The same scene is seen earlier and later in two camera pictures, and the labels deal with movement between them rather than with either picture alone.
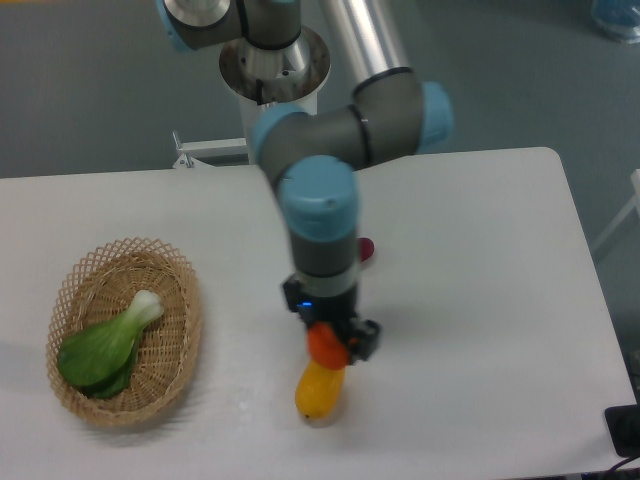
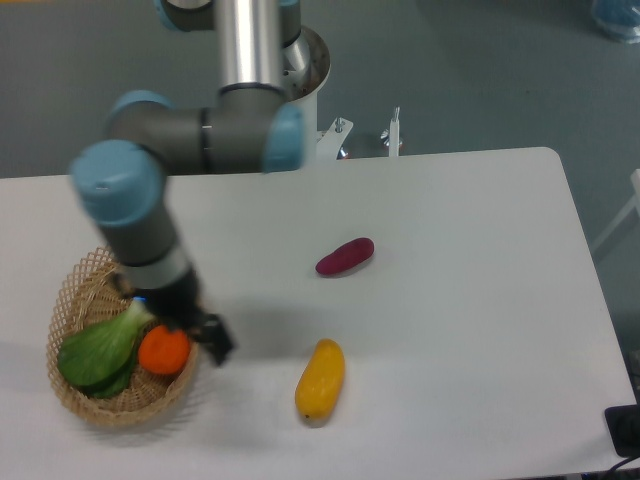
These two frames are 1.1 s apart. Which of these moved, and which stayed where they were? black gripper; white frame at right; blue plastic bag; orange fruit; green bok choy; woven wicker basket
Moved: orange fruit; black gripper
Stayed: woven wicker basket; blue plastic bag; green bok choy; white frame at right
